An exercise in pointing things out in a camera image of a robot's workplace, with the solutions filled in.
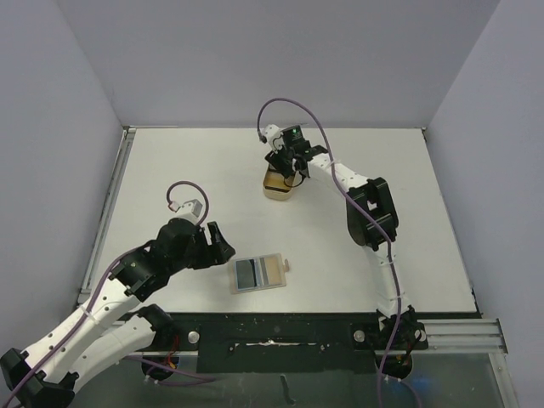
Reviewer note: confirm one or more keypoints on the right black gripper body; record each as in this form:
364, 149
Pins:
286, 159

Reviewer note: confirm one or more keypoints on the tan oval wooden tray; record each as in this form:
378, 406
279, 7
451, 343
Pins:
277, 187

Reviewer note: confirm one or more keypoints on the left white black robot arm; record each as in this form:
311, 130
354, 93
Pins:
108, 325

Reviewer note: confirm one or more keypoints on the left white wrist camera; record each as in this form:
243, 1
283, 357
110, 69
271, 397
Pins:
189, 210

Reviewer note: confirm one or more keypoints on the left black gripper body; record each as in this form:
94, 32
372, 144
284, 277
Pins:
199, 253

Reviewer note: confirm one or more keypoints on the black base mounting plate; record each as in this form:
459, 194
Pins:
282, 343

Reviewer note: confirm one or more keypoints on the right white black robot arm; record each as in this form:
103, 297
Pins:
371, 216

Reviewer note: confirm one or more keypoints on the aluminium extrusion rail left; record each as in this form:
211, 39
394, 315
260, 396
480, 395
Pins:
128, 134

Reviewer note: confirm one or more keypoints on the beige leather card holder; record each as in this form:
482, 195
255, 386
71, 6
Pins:
258, 287

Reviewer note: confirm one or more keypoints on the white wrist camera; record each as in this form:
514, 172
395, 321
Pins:
189, 210
271, 135

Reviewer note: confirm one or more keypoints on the black credit card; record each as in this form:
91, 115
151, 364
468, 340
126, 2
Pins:
245, 274

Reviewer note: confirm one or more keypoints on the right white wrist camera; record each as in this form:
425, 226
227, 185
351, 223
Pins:
271, 135

